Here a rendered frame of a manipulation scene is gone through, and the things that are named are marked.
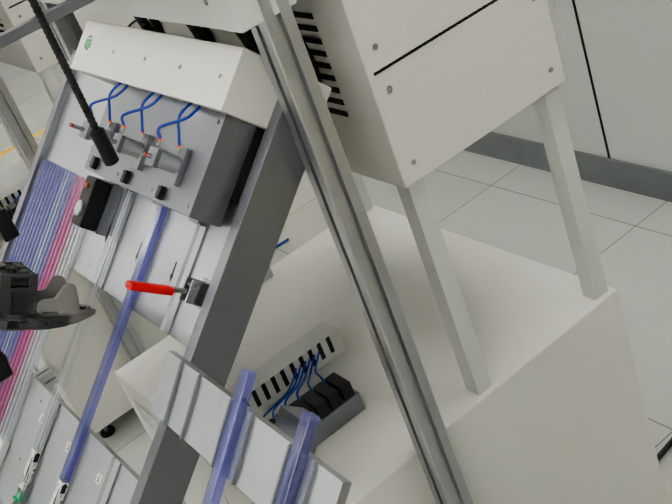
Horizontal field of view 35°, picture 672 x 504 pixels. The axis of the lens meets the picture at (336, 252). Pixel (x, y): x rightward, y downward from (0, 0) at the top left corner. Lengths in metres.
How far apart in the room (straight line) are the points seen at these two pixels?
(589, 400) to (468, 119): 0.58
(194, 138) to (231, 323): 0.24
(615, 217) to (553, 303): 1.40
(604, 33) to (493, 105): 1.56
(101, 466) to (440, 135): 0.64
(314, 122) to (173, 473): 0.47
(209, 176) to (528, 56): 0.50
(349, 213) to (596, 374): 0.64
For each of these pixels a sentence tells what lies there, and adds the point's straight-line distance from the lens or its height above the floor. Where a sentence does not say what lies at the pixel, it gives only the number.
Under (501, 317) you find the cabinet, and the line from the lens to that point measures 1.79.
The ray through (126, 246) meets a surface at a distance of 1.55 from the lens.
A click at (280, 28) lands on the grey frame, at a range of 1.25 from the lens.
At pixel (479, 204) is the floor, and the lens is 3.42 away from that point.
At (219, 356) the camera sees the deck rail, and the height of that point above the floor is 0.95.
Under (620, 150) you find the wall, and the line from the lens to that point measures 3.22.
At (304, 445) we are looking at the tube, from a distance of 0.93.
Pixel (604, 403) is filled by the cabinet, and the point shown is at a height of 0.44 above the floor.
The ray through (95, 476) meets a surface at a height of 0.82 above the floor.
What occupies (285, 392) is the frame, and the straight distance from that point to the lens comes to 1.80.
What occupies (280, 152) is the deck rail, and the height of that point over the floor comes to 1.15.
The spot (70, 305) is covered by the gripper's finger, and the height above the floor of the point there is 0.98.
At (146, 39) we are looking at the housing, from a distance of 1.51.
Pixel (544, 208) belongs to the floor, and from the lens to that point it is 3.30.
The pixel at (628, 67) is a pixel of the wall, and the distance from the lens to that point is 3.04.
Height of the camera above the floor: 1.64
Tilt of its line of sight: 29 degrees down
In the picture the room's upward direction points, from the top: 21 degrees counter-clockwise
